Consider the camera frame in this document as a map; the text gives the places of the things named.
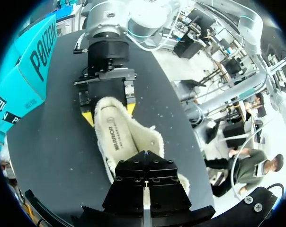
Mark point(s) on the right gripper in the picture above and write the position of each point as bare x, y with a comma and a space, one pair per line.
107, 87

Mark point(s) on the cream fleece shoe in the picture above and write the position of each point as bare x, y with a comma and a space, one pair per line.
145, 132

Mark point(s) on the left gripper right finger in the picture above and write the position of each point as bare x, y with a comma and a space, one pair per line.
164, 175

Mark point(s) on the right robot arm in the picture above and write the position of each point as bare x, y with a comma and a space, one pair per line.
114, 16

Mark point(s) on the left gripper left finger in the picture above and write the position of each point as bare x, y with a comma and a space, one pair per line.
128, 175

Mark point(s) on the cream printed shoe insole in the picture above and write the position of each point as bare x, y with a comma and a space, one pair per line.
114, 132

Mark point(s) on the person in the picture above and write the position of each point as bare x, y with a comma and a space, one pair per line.
249, 168
256, 104

